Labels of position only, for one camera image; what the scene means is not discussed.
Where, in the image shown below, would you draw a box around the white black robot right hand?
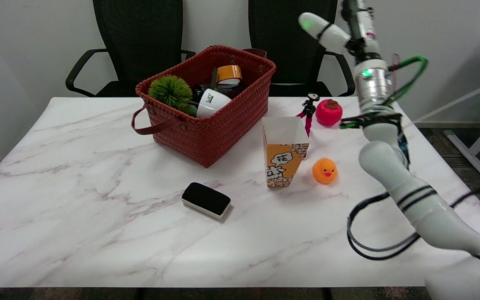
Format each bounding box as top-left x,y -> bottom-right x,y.
298,0 -> 382,63

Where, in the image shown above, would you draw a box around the green ball potted plant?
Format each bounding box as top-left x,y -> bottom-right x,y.
147,74 -> 233,118

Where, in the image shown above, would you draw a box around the dark objects in basket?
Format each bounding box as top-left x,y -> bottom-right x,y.
192,67 -> 245,103

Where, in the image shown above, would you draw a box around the red woven basket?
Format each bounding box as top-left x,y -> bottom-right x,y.
131,45 -> 277,168

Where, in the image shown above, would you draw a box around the black mesh office chair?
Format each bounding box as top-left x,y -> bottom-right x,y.
65,0 -> 196,98
248,0 -> 355,97

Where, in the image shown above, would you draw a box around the red persimmon toy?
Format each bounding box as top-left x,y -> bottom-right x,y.
316,99 -> 343,127

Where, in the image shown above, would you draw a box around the pink black mini tripod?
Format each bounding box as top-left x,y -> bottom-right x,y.
296,93 -> 320,137

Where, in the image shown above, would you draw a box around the orange tape roll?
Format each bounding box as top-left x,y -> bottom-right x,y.
215,65 -> 243,85

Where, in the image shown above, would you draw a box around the orange rubber duck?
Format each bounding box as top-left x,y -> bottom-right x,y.
312,157 -> 339,185

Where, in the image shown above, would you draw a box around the yellow popcorn paper box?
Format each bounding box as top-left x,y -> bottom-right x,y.
262,117 -> 310,188

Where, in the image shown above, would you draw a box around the black white board eraser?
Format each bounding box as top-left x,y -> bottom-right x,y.
181,182 -> 231,220

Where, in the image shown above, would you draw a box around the green robot cable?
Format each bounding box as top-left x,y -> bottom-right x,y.
340,56 -> 428,129

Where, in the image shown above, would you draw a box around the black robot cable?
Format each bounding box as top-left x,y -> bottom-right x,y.
347,185 -> 480,261

